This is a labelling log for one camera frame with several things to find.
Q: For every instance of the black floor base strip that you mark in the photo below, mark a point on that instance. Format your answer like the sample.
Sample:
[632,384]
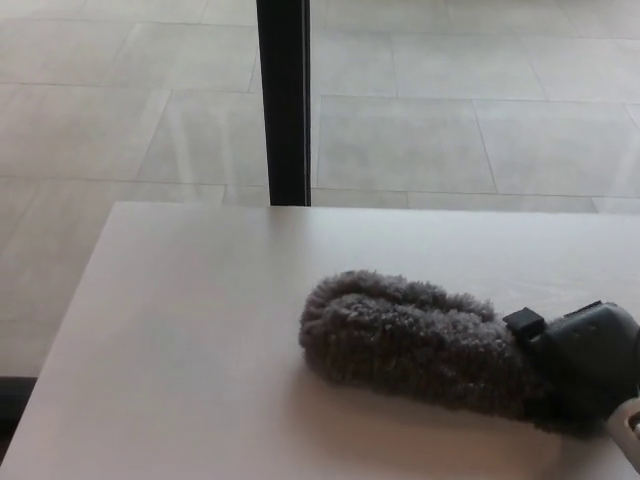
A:
[12,405]

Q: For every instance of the black vertical window frame post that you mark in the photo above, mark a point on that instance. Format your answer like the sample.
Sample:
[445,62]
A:
[287,100]

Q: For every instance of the grey fluffy microfibre duster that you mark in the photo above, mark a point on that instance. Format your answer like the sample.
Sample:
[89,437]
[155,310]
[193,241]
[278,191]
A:
[400,340]

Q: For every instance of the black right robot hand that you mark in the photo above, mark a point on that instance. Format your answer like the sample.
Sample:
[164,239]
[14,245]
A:
[590,360]

